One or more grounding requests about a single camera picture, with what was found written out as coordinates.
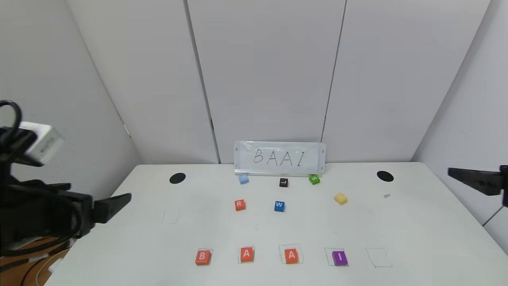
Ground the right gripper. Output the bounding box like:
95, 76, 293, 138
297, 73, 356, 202
448, 165, 508, 207

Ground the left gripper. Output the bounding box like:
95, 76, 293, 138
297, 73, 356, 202
33, 190, 132, 239

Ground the white BAAI sign board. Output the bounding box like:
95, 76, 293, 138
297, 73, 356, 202
234, 141, 326, 177

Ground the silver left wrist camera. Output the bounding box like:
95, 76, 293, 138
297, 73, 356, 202
18, 121, 65, 166

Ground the white floor cable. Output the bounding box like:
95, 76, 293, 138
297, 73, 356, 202
36, 254, 57, 286

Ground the black floor cable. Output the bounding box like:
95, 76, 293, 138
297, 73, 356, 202
20, 248, 72, 286

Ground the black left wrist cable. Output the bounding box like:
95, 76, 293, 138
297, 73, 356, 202
0, 100, 86, 255

